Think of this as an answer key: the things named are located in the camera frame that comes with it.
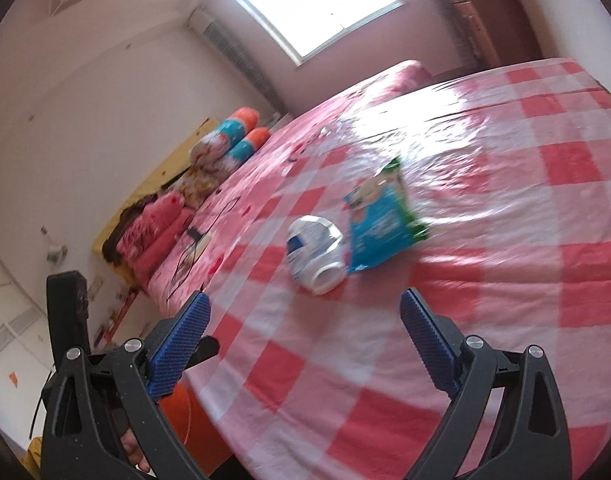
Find yellow wooden headboard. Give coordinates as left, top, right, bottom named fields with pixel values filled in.
left=92, top=117, right=211, bottom=281

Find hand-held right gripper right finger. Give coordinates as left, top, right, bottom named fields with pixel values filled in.
left=400, top=287, right=572, bottom=480

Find pink folded blankets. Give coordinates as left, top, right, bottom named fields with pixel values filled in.
left=102, top=192, right=196, bottom=291

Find white wall radiator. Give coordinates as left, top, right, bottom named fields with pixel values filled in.
left=188, top=7, right=286, bottom=116

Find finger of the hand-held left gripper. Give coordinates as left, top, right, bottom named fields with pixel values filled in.
left=46, top=270, right=91, bottom=361
left=195, top=336, right=221, bottom=363

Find red white checked tablecloth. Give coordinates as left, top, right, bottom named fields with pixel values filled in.
left=185, top=57, right=611, bottom=480

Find blue green cookie packet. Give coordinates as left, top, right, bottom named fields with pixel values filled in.
left=343, top=156, right=431, bottom=276

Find orange teal bolster pillow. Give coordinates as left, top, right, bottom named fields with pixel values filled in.
left=220, top=106, right=261, bottom=153
left=230, top=127, right=271, bottom=168

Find brown wooden wardrobe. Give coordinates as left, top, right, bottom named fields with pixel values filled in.
left=445, top=0, right=543, bottom=68

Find bright window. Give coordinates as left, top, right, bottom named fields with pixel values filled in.
left=232, top=0, right=403, bottom=66

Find floral quilt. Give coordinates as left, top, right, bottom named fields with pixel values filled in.
left=178, top=132, right=236, bottom=208

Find black charger cable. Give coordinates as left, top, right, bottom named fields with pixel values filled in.
left=170, top=200, right=236, bottom=306

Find orange plastic bin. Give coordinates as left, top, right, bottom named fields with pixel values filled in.
left=158, top=380, right=236, bottom=480

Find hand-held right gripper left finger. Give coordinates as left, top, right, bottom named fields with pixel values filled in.
left=39, top=290, right=211, bottom=480

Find white blue container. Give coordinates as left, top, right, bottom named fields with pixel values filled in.
left=286, top=215, right=346, bottom=296

